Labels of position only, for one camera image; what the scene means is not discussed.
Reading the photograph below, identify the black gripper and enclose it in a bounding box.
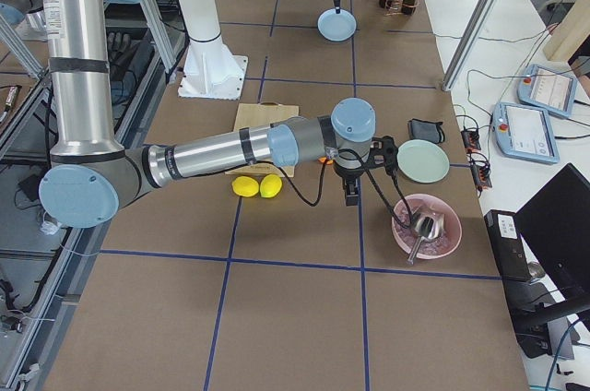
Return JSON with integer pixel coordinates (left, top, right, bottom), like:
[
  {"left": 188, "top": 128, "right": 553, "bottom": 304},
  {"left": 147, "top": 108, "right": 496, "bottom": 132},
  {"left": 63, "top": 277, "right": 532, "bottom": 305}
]
[{"left": 334, "top": 136, "right": 398, "bottom": 206}]

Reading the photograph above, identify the metal scoop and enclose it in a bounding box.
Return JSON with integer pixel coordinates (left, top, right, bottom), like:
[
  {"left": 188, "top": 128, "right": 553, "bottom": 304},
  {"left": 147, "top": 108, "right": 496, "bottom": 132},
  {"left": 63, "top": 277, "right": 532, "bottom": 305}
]
[{"left": 407, "top": 210, "right": 445, "bottom": 265}]

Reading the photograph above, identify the pink bowl with ice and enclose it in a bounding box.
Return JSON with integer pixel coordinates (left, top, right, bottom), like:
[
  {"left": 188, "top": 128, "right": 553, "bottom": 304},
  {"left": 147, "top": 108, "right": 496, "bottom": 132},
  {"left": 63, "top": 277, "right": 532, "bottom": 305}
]
[{"left": 391, "top": 194, "right": 462, "bottom": 260}]

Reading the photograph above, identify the mint green plate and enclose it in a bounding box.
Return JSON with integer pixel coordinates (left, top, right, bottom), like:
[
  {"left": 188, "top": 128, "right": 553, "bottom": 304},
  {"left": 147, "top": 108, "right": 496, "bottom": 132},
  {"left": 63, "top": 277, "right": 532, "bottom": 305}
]
[{"left": 397, "top": 139, "right": 450, "bottom": 184}]

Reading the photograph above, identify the right yellow lemon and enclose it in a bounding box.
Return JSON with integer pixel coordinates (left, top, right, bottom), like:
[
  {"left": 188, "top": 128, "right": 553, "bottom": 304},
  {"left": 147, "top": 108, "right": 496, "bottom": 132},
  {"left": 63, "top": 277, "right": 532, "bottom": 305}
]
[{"left": 259, "top": 174, "right": 283, "bottom": 198}]

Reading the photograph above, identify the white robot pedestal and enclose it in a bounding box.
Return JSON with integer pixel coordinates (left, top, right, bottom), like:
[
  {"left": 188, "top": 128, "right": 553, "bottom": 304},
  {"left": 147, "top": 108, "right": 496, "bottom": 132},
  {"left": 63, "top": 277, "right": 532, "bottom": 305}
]
[{"left": 179, "top": 0, "right": 248, "bottom": 100}]

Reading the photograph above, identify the near teach pendant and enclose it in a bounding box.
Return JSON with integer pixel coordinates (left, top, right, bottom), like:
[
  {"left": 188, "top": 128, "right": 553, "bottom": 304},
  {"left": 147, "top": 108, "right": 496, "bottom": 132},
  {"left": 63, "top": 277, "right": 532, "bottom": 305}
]
[{"left": 492, "top": 102, "right": 560, "bottom": 164}]

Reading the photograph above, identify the long blue tape strip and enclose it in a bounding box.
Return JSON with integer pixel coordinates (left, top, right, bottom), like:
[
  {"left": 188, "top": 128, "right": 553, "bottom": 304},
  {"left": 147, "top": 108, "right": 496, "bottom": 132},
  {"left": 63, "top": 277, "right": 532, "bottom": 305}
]
[{"left": 340, "top": 0, "right": 372, "bottom": 391}]

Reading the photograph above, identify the wooden cutting board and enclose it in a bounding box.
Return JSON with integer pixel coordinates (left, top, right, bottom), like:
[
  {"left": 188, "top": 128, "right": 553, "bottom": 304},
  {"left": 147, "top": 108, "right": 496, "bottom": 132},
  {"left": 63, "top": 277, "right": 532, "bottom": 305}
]
[{"left": 226, "top": 102, "right": 300, "bottom": 177}]

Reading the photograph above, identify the black computer box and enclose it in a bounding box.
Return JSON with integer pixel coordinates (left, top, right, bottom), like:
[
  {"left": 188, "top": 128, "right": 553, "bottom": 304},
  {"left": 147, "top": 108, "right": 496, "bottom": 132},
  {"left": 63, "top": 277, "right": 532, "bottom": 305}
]
[{"left": 484, "top": 209, "right": 533, "bottom": 283}]

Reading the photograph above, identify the yellow lemon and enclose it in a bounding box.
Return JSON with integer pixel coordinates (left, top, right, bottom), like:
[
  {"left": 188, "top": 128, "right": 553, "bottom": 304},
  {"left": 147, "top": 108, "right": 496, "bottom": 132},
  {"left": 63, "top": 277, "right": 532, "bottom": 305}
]
[
  {"left": 231, "top": 176, "right": 259, "bottom": 197},
  {"left": 259, "top": 174, "right": 283, "bottom": 198}
]

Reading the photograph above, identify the aluminium frame post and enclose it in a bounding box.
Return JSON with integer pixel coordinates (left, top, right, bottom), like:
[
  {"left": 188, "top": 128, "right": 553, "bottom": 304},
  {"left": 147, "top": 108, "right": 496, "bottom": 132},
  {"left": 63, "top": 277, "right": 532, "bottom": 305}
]
[{"left": 442, "top": 0, "right": 497, "bottom": 91}]

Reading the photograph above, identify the dark grey folded cloth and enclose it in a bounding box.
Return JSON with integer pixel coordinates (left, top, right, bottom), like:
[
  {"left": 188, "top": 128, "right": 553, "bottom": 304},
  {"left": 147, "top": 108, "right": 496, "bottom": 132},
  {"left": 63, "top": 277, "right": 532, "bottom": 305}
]
[{"left": 407, "top": 118, "right": 446, "bottom": 144}]

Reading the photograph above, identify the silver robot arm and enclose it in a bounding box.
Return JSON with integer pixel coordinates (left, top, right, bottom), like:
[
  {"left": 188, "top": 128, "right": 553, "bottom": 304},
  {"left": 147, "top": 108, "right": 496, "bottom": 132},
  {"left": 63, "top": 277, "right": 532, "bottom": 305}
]
[{"left": 39, "top": 0, "right": 397, "bottom": 228}]

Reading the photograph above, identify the orange fruit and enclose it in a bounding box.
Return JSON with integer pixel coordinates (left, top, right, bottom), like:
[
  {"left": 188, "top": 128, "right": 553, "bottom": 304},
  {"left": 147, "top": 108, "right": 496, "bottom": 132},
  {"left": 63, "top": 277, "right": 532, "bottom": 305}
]
[{"left": 318, "top": 157, "right": 334, "bottom": 165}]

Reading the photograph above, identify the black monitor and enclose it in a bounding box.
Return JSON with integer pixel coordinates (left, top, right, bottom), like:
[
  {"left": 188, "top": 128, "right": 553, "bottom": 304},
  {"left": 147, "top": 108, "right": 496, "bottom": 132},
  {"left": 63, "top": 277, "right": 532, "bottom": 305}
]
[{"left": 515, "top": 163, "right": 589, "bottom": 292}]

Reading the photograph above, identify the crossing blue tape strip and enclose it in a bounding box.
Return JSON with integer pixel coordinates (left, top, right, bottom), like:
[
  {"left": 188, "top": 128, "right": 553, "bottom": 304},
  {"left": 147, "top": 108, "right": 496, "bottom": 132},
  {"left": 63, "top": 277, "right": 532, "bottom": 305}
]
[{"left": 99, "top": 249, "right": 501, "bottom": 281}]

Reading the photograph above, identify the teach pendant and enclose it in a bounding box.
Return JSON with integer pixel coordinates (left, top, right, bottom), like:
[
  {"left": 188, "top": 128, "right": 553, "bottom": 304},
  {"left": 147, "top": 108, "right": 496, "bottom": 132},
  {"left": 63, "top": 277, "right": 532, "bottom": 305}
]
[
  {"left": 517, "top": 64, "right": 578, "bottom": 118},
  {"left": 492, "top": 102, "right": 560, "bottom": 164}
]

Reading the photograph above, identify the orange black connector block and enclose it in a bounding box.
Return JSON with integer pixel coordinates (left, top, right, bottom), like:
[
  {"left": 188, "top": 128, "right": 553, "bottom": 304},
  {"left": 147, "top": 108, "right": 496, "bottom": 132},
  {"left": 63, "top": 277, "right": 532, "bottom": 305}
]
[{"left": 461, "top": 128, "right": 492, "bottom": 194}]

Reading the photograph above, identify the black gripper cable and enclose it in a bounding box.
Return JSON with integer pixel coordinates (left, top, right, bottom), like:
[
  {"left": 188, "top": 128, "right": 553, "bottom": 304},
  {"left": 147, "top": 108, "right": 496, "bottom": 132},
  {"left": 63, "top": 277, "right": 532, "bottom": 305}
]
[{"left": 251, "top": 136, "right": 419, "bottom": 244}]

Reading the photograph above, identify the far teach pendant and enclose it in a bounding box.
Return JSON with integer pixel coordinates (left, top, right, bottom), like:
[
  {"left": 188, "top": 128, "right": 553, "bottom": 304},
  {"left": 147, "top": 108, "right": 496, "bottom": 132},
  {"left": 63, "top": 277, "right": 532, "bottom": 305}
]
[{"left": 517, "top": 64, "right": 578, "bottom": 118}]

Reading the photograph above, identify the left yellow lemon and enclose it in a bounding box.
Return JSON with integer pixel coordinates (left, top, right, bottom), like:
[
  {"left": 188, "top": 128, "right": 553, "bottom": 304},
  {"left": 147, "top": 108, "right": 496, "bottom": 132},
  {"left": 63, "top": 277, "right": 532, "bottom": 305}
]
[{"left": 231, "top": 176, "right": 259, "bottom": 197}]

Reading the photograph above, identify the light blue plate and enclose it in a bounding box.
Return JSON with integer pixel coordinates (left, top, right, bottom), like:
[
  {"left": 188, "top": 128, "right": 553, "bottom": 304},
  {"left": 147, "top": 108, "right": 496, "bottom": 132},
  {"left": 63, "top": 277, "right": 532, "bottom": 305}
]
[{"left": 317, "top": 8, "right": 357, "bottom": 42}]

